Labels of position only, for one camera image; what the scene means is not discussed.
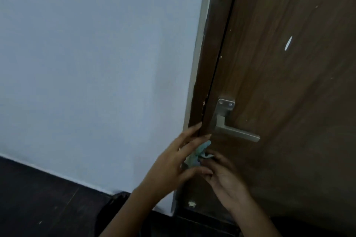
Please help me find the light blue cleaning cloth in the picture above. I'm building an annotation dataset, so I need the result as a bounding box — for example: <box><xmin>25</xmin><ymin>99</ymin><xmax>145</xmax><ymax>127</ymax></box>
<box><xmin>184</xmin><ymin>140</ymin><xmax>215</xmax><ymax>168</ymax></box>

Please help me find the person's right hand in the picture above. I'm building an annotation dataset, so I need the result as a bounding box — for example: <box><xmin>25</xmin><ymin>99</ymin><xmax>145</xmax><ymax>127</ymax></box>
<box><xmin>198</xmin><ymin>150</ymin><xmax>252</xmax><ymax>212</ymax></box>

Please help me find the person's left forearm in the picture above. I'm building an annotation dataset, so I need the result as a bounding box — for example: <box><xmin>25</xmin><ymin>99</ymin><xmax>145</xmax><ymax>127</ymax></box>
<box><xmin>99</xmin><ymin>187</ymin><xmax>159</xmax><ymax>237</ymax></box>

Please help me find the brown wooden door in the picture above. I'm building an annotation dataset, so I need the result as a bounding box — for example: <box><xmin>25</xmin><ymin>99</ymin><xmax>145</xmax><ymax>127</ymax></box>
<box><xmin>178</xmin><ymin>0</ymin><xmax>356</xmax><ymax>237</ymax></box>

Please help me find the silver lever door handle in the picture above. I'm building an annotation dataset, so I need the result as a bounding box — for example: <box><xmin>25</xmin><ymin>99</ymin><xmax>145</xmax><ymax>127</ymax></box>
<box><xmin>210</xmin><ymin>99</ymin><xmax>261</xmax><ymax>143</ymax></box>

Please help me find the person's right forearm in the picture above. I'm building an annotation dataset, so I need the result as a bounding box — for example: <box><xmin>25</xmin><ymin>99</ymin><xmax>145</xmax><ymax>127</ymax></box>
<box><xmin>233</xmin><ymin>192</ymin><xmax>282</xmax><ymax>237</ymax></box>

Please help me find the person's left hand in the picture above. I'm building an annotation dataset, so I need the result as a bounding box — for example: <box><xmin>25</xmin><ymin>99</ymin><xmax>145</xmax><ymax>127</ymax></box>
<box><xmin>138</xmin><ymin>122</ymin><xmax>213</xmax><ymax>199</ymax></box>

